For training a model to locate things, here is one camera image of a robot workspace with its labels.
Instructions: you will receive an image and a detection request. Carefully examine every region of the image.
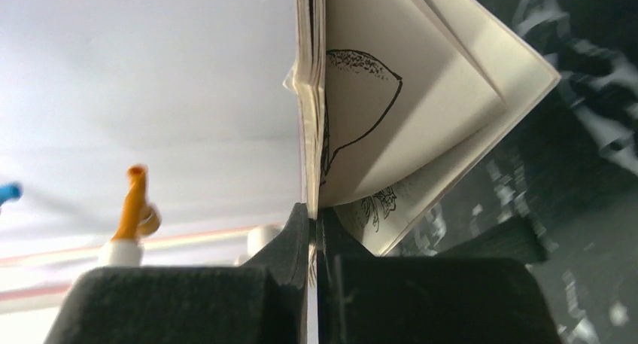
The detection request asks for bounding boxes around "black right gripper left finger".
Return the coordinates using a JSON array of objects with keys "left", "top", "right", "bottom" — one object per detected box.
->
[{"left": 46, "top": 203, "right": 310, "bottom": 344}]

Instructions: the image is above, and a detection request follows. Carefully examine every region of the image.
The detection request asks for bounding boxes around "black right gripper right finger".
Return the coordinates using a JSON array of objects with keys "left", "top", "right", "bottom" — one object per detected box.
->
[{"left": 317, "top": 209, "right": 561, "bottom": 343}]

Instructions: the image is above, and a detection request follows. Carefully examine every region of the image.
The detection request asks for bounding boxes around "pink red cover book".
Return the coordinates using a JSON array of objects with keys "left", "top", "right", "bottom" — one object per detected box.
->
[{"left": 287, "top": 0, "right": 560, "bottom": 254}]

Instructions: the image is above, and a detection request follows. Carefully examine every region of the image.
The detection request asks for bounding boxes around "black student backpack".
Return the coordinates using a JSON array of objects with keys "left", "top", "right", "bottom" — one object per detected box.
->
[{"left": 437, "top": 216, "right": 549, "bottom": 264}]

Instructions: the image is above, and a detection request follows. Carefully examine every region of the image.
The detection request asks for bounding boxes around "orange knob on pipe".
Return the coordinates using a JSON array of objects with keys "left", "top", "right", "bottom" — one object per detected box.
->
[{"left": 111, "top": 165, "right": 161, "bottom": 242}]

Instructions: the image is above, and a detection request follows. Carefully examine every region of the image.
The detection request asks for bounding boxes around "white PVC pipe frame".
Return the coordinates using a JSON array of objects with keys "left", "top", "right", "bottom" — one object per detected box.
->
[{"left": 0, "top": 181, "right": 285, "bottom": 315}]

